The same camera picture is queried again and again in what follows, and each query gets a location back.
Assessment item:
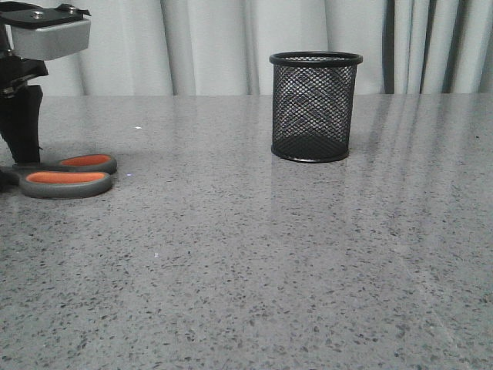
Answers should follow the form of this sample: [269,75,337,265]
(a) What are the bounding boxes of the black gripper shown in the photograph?
[1,24,49,163]

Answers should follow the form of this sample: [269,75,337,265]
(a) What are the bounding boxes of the grey orange scissors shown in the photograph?
[1,153,117,199]

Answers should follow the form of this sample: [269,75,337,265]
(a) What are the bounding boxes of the grey curtain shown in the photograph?
[39,1,492,96]

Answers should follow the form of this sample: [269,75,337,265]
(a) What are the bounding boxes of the black mesh pen holder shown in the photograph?
[270,51,363,163]

